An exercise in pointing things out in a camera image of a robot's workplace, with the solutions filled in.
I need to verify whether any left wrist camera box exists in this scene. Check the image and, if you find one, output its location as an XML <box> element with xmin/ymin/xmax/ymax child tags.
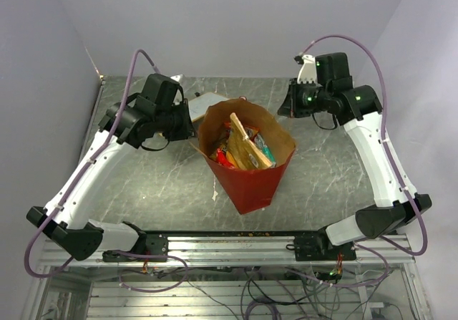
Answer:
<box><xmin>170</xmin><ymin>74</ymin><xmax>184</xmax><ymax>84</ymax></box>

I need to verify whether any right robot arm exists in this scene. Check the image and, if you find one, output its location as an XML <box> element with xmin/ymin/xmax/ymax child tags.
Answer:
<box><xmin>277</xmin><ymin>52</ymin><xmax>432</xmax><ymax>260</ymax></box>

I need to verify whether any orange Foxs fruits candy bag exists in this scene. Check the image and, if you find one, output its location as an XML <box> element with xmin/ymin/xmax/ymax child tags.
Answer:
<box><xmin>224</xmin><ymin>122</ymin><xmax>259</xmax><ymax>141</ymax></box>

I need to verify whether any brown kettle chips bag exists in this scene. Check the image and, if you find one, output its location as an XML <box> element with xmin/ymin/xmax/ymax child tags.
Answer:
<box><xmin>227</xmin><ymin>112</ymin><xmax>273</xmax><ymax>170</ymax></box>

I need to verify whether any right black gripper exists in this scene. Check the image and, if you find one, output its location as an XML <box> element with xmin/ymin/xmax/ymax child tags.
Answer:
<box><xmin>278</xmin><ymin>77</ymin><xmax>331</xmax><ymax>118</ymax></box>

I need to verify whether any red paper bag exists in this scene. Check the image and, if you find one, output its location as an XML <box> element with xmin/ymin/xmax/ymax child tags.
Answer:
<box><xmin>196</xmin><ymin>98</ymin><xmax>296</xmax><ymax>214</ymax></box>

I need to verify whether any teal mint candy bag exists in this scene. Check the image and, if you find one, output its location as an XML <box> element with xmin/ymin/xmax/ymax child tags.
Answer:
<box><xmin>253</xmin><ymin>133</ymin><xmax>276</xmax><ymax>168</ymax></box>

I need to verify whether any aluminium rail frame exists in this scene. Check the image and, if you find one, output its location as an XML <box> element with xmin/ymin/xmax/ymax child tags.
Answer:
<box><xmin>32</xmin><ymin>231</ymin><xmax>432</xmax><ymax>319</ymax></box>

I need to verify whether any red snack packet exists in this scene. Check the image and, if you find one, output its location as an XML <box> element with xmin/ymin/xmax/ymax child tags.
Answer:
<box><xmin>210</xmin><ymin>147</ymin><xmax>238</xmax><ymax>169</ymax></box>

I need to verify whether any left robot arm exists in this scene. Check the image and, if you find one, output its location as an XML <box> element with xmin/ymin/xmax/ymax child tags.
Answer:
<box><xmin>26</xmin><ymin>74</ymin><xmax>195</xmax><ymax>261</ymax></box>

